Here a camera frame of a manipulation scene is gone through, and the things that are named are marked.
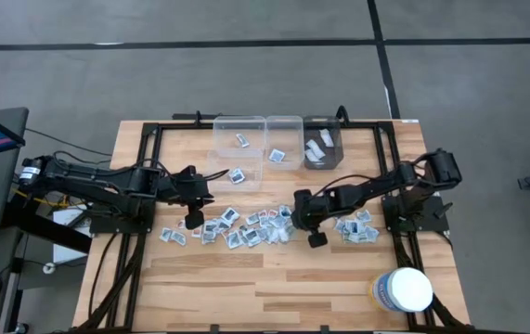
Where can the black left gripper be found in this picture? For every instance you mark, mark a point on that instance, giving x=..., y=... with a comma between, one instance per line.
x=190, y=188

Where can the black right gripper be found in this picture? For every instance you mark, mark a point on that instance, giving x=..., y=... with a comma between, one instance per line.
x=313, y=209

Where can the white packet dark print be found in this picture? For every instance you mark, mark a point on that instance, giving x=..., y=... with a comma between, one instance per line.
x=285, y=211
x=276, y=155
x=339, y=224
x=209, y=227
x=233, y=239
x=236, y=175
x=251, y=236
x=230, y=215
x=242, y=140
x=352, y=226

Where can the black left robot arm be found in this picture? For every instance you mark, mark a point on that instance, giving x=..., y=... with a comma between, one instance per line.
x=107, y=181

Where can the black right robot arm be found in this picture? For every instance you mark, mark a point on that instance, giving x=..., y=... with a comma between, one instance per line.
x=376, y=183

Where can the dark grey plastic bin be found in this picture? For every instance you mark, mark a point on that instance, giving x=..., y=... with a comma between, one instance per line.
x=336, y=158

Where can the large clear plastic bin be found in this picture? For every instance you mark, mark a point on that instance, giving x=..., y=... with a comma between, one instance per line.
x=250, y=160

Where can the black bar clamp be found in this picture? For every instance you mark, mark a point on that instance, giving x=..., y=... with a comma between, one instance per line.
x=198, y=116

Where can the small clear plastic bin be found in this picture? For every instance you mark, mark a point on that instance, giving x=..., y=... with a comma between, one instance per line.
x=276, y=134

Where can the black hook clamp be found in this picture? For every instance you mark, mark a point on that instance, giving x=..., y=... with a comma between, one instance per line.
x=342, y=113

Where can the white-lidded round jar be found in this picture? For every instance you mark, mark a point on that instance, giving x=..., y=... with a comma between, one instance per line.
x=406, y=290

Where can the white table label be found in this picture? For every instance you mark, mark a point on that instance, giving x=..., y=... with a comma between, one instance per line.
x=410, y=121

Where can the white box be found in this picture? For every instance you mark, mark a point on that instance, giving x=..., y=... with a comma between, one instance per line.
x=67, y=253

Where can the black desk beam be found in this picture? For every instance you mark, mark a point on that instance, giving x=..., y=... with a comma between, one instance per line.
x=46, y=227

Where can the white tape roll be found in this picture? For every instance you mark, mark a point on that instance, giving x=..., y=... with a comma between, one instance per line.
x=44, y=267

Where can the black aluminium table frame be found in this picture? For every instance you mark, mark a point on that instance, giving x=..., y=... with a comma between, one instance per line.
x=176, y=125

